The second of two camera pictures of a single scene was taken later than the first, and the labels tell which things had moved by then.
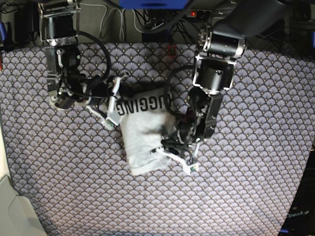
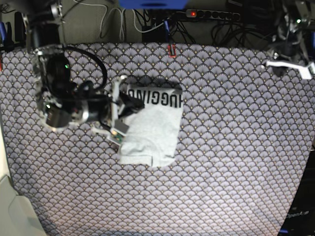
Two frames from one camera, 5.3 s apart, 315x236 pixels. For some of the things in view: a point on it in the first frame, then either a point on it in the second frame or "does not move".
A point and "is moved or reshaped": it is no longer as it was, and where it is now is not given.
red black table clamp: (172, 50) does not move
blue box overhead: (153, 4) does not move
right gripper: (185, 134) -> (292, 53)
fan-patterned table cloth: (70, 168) does not move
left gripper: (100, 86) -> (99, 106)
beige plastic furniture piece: (17, 216) does not move
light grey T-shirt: (145, 119) is moved or reshaped
